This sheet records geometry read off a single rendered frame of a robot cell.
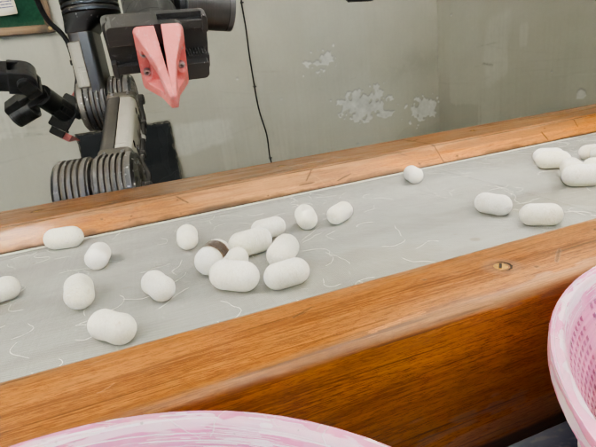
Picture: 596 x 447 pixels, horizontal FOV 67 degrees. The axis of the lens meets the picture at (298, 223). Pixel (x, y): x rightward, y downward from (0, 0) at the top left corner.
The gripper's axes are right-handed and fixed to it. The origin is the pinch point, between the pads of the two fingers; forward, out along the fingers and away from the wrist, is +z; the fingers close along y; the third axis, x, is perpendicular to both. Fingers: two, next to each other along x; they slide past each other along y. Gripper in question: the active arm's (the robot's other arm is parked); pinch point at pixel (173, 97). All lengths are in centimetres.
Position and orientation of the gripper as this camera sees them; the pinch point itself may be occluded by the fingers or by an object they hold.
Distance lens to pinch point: 45.7
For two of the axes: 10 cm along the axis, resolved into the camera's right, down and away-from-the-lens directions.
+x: -1.1, 5.8, 8.1
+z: 3.2, 7.9, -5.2
